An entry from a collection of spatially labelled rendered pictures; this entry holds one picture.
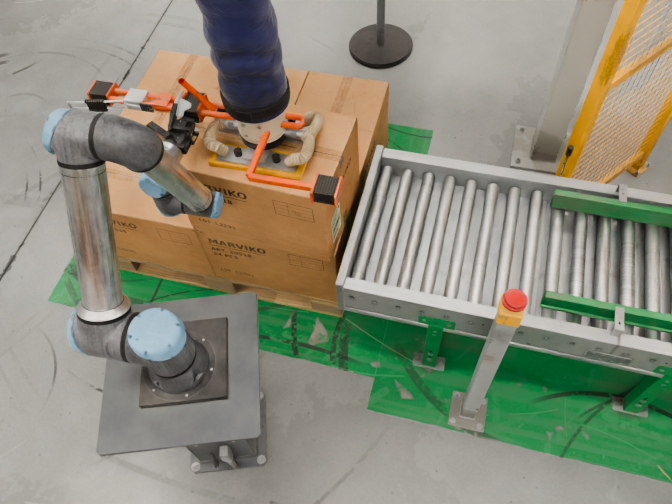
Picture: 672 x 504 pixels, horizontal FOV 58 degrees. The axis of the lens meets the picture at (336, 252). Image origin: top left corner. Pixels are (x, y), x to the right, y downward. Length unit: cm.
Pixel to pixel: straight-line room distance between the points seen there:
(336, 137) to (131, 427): 118
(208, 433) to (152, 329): 38
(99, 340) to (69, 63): 282
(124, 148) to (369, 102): 157
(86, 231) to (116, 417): 64
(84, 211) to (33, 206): 202
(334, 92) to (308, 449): 161
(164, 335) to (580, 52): 212
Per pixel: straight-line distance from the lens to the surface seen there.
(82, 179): 165
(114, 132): 156
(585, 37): 293
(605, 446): 282
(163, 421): 201
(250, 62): 185
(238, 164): 216
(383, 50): 396
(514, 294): 178
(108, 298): 181
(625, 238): 260
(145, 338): 179
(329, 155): 216
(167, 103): 225
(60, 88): 428
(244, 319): 207
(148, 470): 279
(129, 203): 273
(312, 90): 298
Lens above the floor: 257
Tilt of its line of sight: 58 degrees down
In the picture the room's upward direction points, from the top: 6 degrees counter-clockwise
